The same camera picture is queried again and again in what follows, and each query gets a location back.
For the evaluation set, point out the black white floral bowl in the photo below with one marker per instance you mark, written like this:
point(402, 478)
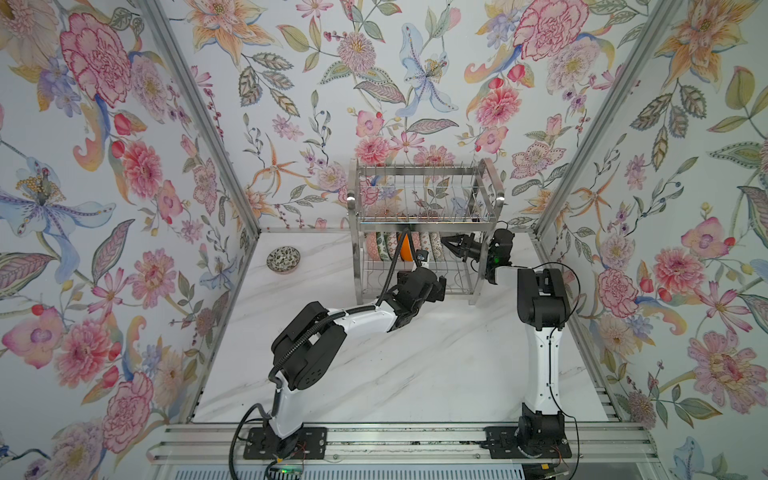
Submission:
point(416, 241)

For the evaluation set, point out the green geometric patterned bowl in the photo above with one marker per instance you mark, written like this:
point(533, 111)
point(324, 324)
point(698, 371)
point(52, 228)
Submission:
point(426, 245)

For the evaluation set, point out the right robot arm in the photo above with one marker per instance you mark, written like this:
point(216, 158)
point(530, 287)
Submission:
point(544, 309)

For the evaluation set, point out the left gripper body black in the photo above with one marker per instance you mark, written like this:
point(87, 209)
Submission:
point(431, 294)

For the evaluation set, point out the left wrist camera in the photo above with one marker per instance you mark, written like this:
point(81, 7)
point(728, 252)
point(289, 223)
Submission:
point(421, 258)

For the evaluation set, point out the stainless steel dish rack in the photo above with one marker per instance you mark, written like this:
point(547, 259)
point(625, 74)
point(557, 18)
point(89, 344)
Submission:
point(451, 200)

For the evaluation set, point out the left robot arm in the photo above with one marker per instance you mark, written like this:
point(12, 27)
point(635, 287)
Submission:
point(307, 347)

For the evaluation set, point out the brown white patterned bowl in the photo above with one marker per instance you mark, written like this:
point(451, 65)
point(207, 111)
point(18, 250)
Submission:
point(437, 246)

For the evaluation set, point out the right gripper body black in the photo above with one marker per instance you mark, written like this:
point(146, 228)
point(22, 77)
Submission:
point(490, 259)

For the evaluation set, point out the green leaf patterned bowl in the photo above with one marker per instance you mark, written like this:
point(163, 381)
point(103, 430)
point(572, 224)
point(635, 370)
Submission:
point(382, 247)

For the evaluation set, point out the pink bowl dark floral inside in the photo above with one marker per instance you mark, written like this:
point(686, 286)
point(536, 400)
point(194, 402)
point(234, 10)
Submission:
point(371, 246)

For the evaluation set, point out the dark floral patterned bowl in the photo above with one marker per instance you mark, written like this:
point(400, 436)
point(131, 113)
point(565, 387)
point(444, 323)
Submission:
point(283, 260)

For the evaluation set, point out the blue patterned bowl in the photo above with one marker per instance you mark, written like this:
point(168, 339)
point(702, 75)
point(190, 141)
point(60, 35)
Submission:
point(392, 245)

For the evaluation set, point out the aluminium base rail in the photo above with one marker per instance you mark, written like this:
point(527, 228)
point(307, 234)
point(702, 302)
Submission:
point(414, 443)

